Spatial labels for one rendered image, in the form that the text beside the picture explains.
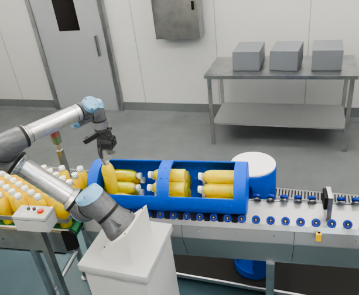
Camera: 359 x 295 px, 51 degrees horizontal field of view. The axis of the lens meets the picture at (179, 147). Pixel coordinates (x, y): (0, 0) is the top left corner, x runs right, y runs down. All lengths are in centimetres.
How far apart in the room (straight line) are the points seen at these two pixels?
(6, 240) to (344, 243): 194
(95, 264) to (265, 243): 92
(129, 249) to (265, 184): 103
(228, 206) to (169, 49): 365
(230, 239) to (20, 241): 127
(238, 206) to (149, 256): 56
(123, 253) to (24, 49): 527
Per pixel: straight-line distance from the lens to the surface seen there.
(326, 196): 205
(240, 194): 191
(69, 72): 615
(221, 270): 289
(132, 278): 161
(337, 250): 215
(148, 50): 543
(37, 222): 215
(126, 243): 155
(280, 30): 496
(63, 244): 237
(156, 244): 168
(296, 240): 210
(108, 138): 196
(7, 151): 162
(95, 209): 159
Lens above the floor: 231
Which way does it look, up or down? 30 degrees down
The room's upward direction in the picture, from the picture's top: 7 degrees counter-clockwise
